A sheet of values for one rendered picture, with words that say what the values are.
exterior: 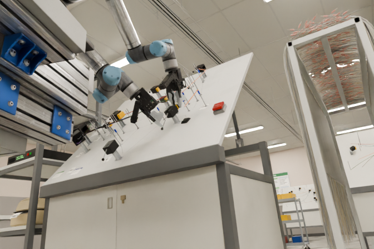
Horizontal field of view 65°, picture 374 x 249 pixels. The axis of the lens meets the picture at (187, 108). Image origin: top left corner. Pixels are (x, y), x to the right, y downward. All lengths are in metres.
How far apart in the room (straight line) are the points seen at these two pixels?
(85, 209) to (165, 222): 0.52
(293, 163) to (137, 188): 11.47
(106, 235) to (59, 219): 0.39
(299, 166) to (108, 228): 11.42
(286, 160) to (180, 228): 11.61
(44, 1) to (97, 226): 1.15
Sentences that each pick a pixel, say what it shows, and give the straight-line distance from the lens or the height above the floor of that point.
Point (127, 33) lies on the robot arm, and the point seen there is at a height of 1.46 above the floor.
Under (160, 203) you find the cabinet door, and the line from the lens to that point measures 1.33.
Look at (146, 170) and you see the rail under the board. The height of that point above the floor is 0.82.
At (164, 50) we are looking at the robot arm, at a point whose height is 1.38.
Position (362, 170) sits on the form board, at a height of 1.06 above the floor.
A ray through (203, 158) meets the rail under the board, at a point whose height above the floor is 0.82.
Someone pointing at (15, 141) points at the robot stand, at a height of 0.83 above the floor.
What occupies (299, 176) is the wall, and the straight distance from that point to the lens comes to 12.59.
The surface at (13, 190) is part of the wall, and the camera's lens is 9.58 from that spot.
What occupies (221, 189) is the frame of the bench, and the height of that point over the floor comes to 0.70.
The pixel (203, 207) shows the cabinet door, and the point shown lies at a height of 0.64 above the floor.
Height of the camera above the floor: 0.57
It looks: 22 degrees up
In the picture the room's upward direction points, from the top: 5 degrees counter-clockwise
